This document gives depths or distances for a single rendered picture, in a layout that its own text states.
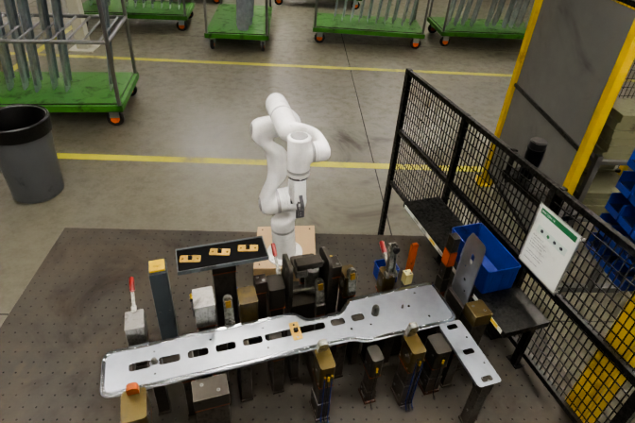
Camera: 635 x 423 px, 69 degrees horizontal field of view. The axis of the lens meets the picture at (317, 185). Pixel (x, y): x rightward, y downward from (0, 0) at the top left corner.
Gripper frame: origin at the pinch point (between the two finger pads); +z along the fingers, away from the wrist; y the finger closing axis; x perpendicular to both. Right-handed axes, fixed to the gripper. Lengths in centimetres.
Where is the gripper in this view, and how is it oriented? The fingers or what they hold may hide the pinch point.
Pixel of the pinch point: (297, 208)
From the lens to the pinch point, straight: 179.4
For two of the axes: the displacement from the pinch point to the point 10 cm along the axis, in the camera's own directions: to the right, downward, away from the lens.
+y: 2.7, 5.5, -7.9
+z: -0.5, 8.3, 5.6
